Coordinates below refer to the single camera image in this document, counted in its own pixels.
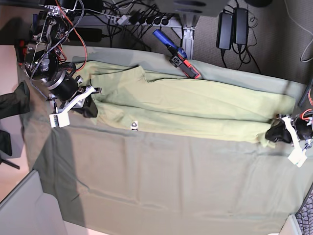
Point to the dark cloth at left edge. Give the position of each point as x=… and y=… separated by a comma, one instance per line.
x=15, y=103

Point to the blue black corner clamp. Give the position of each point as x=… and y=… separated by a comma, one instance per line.
x=20, y=45

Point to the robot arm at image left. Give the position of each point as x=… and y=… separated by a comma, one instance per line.
x=44, y=61

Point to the grey-green table cloth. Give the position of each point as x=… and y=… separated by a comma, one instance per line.
x=125, y=182

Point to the light green T-shirt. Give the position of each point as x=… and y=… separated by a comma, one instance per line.
x=171, y=104

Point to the white power strip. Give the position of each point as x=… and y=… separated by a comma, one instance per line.
x=161, y=20

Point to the aluminium table leg frame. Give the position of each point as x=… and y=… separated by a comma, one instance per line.
x=186, y=32

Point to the black power adapter under table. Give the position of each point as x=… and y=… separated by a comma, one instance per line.
x=90, y=34

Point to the blue orange bar clamp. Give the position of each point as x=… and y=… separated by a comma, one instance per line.
x=179, y=57

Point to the black power brick pair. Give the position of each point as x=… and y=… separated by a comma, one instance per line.
x=232, y=28

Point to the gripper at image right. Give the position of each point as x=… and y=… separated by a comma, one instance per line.
x=302, y=123

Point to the grey white bin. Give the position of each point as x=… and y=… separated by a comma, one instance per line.
x=27, y=210

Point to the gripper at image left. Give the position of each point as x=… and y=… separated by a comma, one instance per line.
x=66, y=94

